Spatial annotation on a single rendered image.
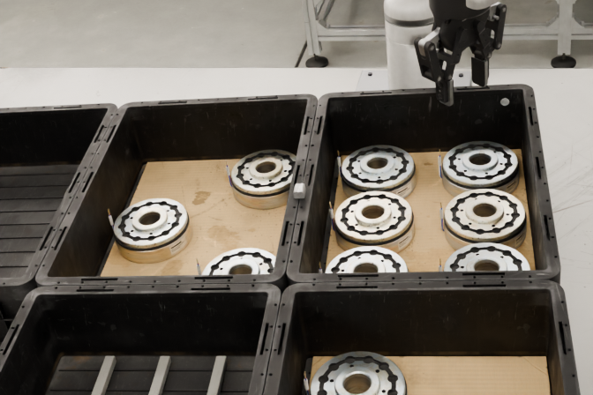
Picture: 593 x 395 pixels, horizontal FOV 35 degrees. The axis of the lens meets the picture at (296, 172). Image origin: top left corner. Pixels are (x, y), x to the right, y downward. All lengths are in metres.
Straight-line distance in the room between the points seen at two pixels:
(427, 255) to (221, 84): 0.80
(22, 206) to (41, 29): 2.59
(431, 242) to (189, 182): 0.38
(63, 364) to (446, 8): 0.62
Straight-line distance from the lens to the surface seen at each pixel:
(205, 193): 1.39
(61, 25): 4.02
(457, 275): 1.05
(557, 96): 1.77
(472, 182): 1.29
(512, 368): 1.09
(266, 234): 1.29
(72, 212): 1.25
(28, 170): 1.55
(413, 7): 1.44
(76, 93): 2.00
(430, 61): 1.16
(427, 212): 1.29
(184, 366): 1.14
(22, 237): 1.41
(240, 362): 1.13
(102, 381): 1.14
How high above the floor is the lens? 1.64
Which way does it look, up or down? 35 degrees down
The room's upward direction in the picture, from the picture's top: 9 degrees counter-clockwise
